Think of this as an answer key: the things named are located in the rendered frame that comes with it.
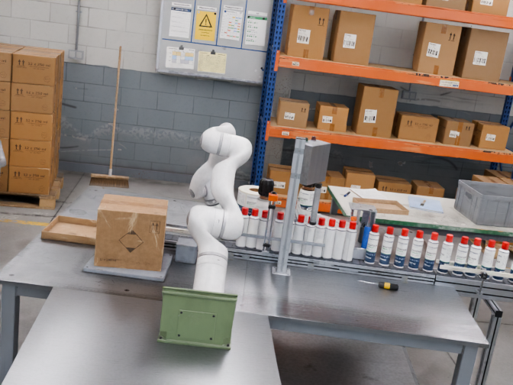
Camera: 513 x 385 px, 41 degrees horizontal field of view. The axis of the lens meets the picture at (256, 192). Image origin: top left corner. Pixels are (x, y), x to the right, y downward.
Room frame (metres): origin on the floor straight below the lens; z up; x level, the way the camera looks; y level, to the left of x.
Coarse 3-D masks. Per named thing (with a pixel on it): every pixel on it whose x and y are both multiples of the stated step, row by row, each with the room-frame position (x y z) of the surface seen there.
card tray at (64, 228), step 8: (56, 216) 3.35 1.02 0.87; (64, 216) 3.37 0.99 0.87; (56, 224) 3.33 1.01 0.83; (64, 224) 3.35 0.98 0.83; (72, 224) 3.36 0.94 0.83; (80, 224) 3.37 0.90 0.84; (88, 224) 3.37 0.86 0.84; (96, 224) 3.37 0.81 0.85; (48, 232) 3.11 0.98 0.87; (56, 232) 3.21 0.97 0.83; (64, 232) 3.23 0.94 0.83; (72, 232) 3.24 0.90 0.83; (80, 232) 3.26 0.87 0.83; (88, 232) 3.27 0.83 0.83; (56, 240) 3.11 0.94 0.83; (64, 240) 3.11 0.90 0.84; (72, 240) 3.11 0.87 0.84; (80, 240) 3.11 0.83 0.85; (88, 240) 3.11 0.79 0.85
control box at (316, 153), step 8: (312, 144) 3.10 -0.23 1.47; (320, 144) 3.13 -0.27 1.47; (328, 144) 3.18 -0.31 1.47; (304, 152) 3.09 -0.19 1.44; (312, 152) 3.07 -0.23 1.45; (320, 152) 3.13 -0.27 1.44; (328, 152) 3.19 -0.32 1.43; (304, 160) 3.08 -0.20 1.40; (312, 160) 3.08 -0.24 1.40; (320, 160) 3.14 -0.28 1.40; (304, 168) 3.08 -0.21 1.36; (312, 168) 3.09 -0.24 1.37; (320, 168) 3.15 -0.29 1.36; (304, 176) 3.08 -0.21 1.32; (312, 176) 3.10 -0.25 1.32; (320, 176) 3.16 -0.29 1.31; (304, 184) 3.07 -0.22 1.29
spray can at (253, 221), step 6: (252, 210) 3.25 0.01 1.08; (258, 210) 3.24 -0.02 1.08; (252, 216) 3.24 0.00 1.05; (258, 216) 3.25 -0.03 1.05; (252, 222) 3.23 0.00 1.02; (258, 222) 3.24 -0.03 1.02; (252, 228) 3.23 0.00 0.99; (252, 234) 3.23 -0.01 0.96; (252, 240) 3.23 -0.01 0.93; (246, 246) 3.24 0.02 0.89; (252, 246) 3.23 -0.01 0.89
